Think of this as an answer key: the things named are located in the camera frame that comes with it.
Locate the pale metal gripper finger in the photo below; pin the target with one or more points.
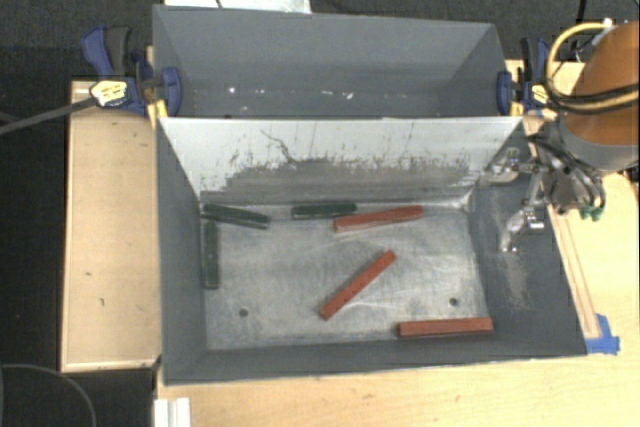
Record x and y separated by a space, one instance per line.
502 167
520 225

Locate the red-brown flat block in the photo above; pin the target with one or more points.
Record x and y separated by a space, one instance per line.
358 285
378 218
445 327

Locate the dark green flat block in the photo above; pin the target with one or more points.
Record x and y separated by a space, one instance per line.
235 216
324 210

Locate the grey metal bin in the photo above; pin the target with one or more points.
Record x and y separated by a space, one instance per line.
310 265

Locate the pale wood flat board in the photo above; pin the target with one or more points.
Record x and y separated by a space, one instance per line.
112 225

